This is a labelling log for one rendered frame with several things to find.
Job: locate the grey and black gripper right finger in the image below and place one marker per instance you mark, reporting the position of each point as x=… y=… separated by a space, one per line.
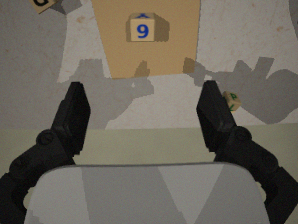
x=234 y=144

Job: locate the tan flat mat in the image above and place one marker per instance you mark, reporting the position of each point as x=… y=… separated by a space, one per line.
x=174 y=48

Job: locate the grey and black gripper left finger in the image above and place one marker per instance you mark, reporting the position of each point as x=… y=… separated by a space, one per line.
x=54 y=148

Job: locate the tan block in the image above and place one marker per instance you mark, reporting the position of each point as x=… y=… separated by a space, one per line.
x=142 y=27
x=232 y=100
x=42 y=5

